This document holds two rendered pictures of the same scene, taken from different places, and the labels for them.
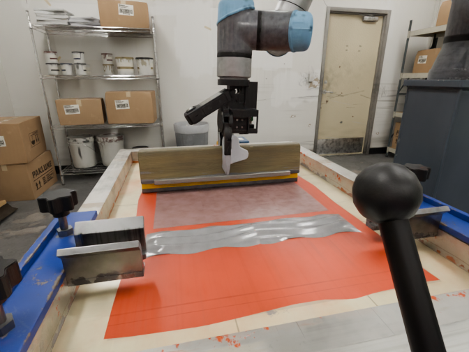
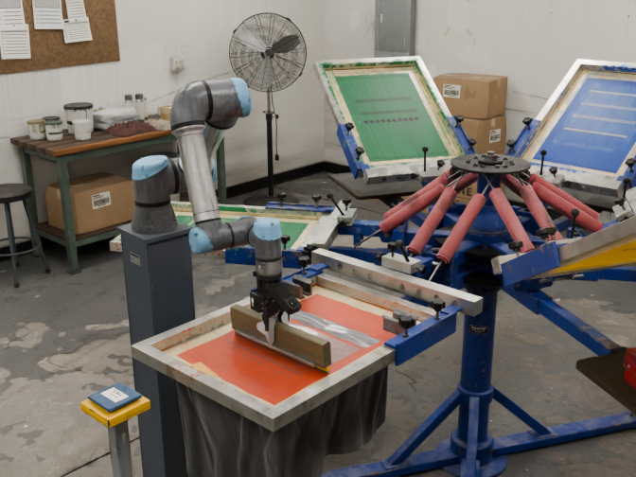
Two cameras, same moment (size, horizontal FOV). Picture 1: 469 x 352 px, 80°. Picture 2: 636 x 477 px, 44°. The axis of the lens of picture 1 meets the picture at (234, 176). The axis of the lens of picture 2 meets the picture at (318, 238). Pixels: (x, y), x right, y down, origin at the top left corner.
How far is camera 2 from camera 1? 263 cm
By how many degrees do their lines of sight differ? 114
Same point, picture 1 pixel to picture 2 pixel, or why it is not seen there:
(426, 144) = (177, 275)
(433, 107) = (174, 250)
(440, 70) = (168, 225)
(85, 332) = not seen: hidden behind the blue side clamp
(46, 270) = (420, 326)
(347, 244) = (310, 309)
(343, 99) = not seen: outside the picture
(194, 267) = (369, 329)
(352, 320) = (368, 291)
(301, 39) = not seen: hidden behind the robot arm
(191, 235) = (353, 336)
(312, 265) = (337, 311)
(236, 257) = (352, 324)
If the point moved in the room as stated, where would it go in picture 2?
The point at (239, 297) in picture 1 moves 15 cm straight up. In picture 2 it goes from (372, 317) to (373, 273)
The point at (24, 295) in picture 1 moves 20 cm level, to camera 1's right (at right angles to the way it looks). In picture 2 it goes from (429, 323) to (386, 301)
